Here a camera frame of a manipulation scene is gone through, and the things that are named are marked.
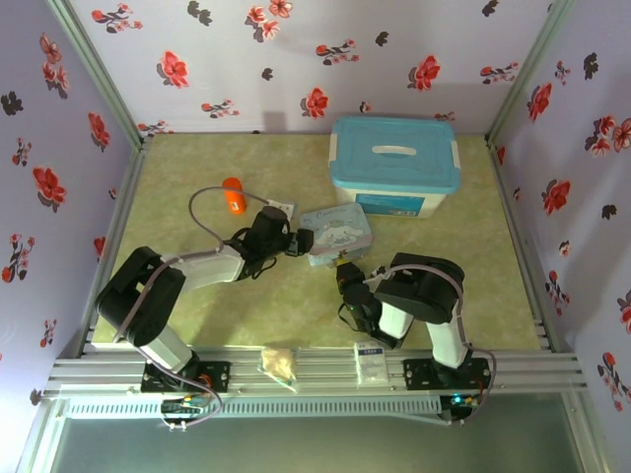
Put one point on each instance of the pale blue cartoon tin box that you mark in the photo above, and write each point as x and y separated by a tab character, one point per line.
337	231

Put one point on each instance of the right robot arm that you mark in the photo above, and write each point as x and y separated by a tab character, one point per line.
429	286

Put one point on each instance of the orange cylindrical container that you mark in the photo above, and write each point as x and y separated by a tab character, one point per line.
234	199

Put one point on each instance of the white paper packet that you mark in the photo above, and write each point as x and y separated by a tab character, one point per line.
371	363

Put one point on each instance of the clear bag of beige items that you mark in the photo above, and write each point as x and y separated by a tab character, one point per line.
278	367

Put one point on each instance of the blue-lidded plastic storage box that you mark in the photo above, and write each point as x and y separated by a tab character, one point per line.
394	157

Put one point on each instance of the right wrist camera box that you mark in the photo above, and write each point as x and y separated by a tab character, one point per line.
379	272

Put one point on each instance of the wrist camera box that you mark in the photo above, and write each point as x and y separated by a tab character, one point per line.
283	204
379	272

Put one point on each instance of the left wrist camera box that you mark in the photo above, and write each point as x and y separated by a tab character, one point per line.
283	204

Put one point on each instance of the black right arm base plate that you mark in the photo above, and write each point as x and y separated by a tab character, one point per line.
419	374

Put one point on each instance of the aluminium front mounting rail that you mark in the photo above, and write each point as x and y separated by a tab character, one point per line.
320	382

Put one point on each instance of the aluminium table side rail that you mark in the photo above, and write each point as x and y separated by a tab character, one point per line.
116	222
525	246

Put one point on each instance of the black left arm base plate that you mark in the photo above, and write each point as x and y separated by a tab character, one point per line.
217	377

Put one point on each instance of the aluminium frame post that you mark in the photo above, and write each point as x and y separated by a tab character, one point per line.
530	64
93	69

